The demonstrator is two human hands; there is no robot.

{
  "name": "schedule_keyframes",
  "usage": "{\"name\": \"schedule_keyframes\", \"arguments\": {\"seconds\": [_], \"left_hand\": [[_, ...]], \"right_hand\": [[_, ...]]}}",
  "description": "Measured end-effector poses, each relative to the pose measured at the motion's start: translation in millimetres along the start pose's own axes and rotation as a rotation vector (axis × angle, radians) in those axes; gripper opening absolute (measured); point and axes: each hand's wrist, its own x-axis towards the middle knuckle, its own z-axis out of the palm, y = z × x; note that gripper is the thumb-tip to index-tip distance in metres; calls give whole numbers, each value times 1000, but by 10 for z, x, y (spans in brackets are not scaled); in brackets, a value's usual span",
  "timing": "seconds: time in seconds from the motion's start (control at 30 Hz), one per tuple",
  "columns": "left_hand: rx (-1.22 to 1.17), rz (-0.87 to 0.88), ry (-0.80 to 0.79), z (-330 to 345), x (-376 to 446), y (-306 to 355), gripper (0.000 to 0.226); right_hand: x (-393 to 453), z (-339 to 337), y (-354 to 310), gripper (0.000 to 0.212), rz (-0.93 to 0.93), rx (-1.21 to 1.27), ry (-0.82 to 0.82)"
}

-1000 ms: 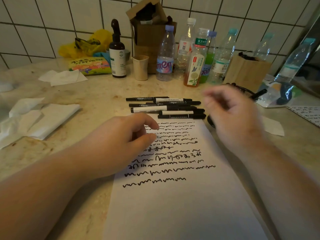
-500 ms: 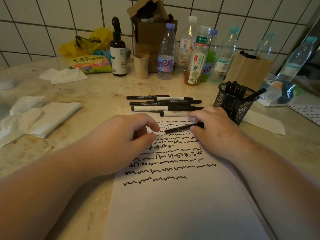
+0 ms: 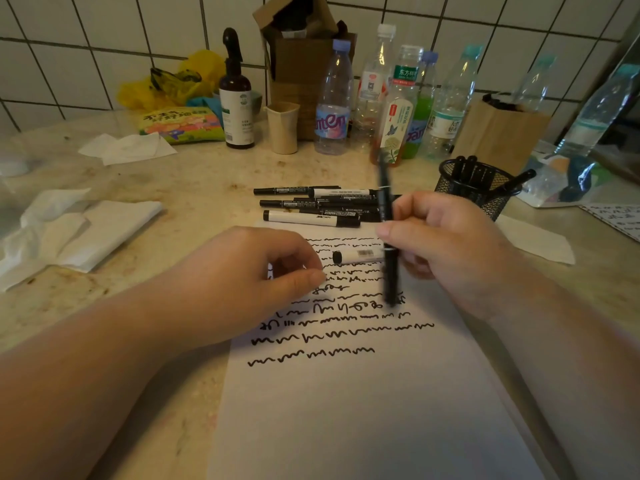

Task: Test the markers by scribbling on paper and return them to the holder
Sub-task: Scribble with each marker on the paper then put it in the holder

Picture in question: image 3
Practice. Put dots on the water bottle teal cap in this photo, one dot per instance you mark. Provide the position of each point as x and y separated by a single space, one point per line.
445 122
595 119
532 87

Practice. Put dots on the brown spray bottle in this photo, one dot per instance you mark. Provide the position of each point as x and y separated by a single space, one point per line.
236 114

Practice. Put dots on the person's left hand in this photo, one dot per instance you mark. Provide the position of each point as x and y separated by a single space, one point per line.
235 289

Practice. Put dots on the clear bottle white cap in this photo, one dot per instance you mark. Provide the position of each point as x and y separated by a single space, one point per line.
372 84

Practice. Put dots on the person's right forearm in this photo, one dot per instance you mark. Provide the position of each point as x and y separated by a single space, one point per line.
575 394

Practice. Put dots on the green soda bottle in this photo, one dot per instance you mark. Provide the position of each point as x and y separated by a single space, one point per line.
422 109

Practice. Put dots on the colourful snack packet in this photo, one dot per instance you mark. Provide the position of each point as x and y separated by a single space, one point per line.
180 125

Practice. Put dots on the yellow plastic bag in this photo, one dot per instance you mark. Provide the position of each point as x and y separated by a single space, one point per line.
142 94

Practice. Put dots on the person's right hand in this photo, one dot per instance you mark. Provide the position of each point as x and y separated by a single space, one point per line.
460 254

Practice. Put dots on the zigzag scribbled paper sheet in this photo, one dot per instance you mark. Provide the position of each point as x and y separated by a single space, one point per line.
617 222

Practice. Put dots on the small cardboard box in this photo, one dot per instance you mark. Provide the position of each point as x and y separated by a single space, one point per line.
500 134

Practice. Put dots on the white barrel marker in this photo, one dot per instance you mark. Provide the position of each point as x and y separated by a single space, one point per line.
357 256

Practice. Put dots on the grey bowl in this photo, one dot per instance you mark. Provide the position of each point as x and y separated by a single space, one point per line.
256 102

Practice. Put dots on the folded white napkin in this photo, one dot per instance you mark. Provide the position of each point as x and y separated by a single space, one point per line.
115 229

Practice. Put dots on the clear bottle purple cap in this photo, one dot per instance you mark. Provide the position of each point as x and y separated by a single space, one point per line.
332 122

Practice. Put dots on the clear plastic bag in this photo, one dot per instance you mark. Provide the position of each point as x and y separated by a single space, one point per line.
570 182

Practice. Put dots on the white paper sheet fine scribbles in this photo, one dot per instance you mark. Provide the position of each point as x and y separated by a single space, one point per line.
375 419

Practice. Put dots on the small white paper piece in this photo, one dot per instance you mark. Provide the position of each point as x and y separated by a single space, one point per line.
537 239

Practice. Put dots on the orange tea bottle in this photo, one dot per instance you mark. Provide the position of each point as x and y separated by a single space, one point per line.
395 129

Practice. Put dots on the black mesh pen holder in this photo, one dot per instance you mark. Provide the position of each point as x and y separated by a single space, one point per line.
492 207

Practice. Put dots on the open cardboard box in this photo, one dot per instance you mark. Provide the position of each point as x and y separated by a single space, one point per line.
297 64

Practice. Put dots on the person's left forearm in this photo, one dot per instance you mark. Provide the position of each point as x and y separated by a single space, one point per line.
75 404

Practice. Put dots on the beige cup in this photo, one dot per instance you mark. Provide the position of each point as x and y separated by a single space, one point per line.
282 129

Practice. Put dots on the pile of black pens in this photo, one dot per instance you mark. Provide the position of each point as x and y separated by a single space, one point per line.
300 218

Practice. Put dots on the flat white tissue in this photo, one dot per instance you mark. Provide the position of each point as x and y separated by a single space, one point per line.
132 149

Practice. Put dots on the crumpled white tissue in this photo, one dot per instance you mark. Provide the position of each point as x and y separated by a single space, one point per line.
37 239

